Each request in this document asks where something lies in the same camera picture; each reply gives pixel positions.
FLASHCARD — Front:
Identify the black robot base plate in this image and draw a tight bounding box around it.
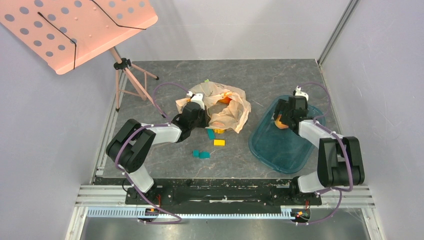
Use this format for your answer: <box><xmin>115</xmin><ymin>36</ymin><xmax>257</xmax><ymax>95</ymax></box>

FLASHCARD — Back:
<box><xmin>125</xmin><ymin>178</ymin><xmax>322</xmax><ymax>207</ymax></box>

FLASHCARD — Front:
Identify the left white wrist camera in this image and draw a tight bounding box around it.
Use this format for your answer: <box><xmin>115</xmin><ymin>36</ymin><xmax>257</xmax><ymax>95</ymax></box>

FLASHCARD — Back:
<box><xmin>186</xmin><ymin>91</ymin><xmax>205</xmax><ymax>110</ymax></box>

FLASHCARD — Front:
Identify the orange fake fruit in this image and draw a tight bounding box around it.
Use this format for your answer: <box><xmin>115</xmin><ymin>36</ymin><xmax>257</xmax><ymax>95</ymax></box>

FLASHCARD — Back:
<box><xmin>274</xmin><ymin>114</ymin><xmax>289</xmax><ymax>130</ymax></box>
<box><xmin>218</xmin><ymin>96</ymin><xmax>232</xmax><ymax>105</ymax></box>

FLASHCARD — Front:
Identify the pink perforated music stand desk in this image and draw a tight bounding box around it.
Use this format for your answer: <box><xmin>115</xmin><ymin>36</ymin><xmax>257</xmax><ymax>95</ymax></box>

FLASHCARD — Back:
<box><xmin>0</xmin><ymin>0</ymin><xmax>158</xmax><ymax>75</ymax></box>

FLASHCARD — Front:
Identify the teal transparent plastic tray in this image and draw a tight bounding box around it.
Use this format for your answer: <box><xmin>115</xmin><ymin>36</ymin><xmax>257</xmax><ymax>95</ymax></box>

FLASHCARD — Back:
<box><xmin>248</xmin><ymin>95</ymin><xmax>316</xmax><ymax>174</ymax></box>

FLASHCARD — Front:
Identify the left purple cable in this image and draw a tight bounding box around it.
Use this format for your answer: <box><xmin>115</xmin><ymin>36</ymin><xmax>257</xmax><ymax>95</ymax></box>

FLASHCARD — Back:
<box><xmin>114</xmin><ymin>82</ymin><xmax>183</xmax><ymax>225</ymax></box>

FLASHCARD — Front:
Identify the aluminium frame rail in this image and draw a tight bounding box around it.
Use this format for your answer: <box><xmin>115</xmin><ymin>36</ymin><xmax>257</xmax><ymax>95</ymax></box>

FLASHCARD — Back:
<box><xmin>65</xmin><ymin>185</ymin><xmax>385</xmax><ymax>240</ymax></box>

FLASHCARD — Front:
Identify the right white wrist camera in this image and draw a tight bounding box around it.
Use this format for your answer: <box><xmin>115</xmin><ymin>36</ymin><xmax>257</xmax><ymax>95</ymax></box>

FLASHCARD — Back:
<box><xmin>293</xmin><ymin>86</ymin><xmax>309</xmax><ymax>101</ymax></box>

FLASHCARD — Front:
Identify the yellow rectangular block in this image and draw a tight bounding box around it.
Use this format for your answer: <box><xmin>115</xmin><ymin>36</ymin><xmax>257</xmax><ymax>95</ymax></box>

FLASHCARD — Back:
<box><xmin>213</xmin><ymin>139</ymin><xmax>226</xmax><ymax>147</ymax></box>

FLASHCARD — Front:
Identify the pink music stand tripod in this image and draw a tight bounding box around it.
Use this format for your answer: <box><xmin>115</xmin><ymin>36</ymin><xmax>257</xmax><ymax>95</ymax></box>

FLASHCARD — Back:
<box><xmin>108</xmin><ymin>47</ymin><xmax>160</xmax><ymax>112</ymax></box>

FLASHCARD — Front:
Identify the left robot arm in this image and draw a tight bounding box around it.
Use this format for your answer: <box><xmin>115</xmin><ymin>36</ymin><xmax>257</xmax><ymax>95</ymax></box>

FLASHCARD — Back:
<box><xmin>105</xmin><ymin>102</ymin><xmax>210</xmax><ymax>204</ymax></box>

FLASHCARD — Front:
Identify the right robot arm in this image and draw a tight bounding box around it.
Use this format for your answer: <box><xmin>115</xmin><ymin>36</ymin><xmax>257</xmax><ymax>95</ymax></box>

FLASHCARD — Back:
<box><xmin>273</xmin><ymin>95</ymin><xmax>365</xmax><ymax>204</ymax></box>

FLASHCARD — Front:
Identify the yellow orange toy piece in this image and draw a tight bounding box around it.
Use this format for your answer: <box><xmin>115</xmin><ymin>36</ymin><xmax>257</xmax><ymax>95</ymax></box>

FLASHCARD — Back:
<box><xmin>213</xmin><ymin>129</ymin><xmax>226</xmax><ymax>134</ymax></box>

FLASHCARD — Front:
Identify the teal block near bag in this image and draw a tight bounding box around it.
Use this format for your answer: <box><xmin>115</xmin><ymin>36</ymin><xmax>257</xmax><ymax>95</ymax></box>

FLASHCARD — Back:
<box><xmin>206</xmin><ymin>128</ymin><xmax>216</xmax><ymax>140</ymax></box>

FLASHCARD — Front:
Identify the teal cube block right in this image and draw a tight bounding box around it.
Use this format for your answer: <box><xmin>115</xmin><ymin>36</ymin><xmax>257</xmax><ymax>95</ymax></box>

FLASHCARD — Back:
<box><xmin>198</xmin><ymin>151</ymin><xmax>211</xmax><ymax>159</ymax></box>

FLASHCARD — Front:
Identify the teal cube block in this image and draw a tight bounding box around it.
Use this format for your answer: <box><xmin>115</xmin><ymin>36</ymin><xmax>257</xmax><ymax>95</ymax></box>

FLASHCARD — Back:
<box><xmin>192</xmin><ymin>150</ymin><xmax>200</xmax><ymax>158</ymax></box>
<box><xmin>198</xmin><ymin>151</ymin><xmax>211</xmax><ymax>159</ymax></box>

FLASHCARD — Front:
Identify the translucent orange plastic bag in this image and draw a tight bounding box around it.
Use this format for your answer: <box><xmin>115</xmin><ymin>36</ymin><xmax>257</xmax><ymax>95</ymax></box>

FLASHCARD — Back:
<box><xmin>189</xmin><ymin>81</ymin><xmax>252</xmax><ymax>134</ymax></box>

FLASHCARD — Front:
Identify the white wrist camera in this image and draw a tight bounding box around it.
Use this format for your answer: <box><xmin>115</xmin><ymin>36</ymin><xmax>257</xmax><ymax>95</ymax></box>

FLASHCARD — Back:
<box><xmin>186</xmin><ymin>91</ymin><xmax>205</xmax><ymax>110</ymax></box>
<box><xmin>293</xmin><ymin>86</ymin><xmax>309</xmax><ymax>101</ymax></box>

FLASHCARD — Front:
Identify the teal cube block left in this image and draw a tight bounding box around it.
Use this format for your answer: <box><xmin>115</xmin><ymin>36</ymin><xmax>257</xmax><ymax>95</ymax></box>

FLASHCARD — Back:
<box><xmin>192</xmin><ymin>150</ymin><xmax>200</xmax><ymax>158</ymax></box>

